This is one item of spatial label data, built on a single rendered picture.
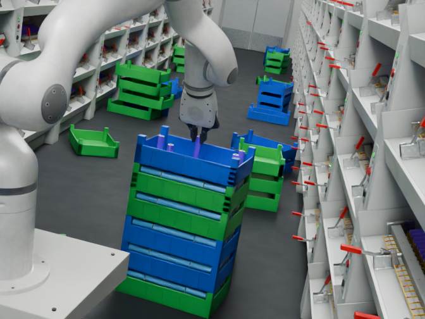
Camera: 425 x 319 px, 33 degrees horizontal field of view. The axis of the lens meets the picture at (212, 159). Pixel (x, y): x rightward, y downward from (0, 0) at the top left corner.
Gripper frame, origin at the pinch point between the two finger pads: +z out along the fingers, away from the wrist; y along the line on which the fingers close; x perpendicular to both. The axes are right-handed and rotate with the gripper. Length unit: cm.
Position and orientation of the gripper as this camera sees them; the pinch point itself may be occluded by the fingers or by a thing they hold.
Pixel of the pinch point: (198, 135)
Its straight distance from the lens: 208.1
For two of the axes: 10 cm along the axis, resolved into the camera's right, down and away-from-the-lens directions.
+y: 9.4, 2.3, -2.6
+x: 3.5, -5.7, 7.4
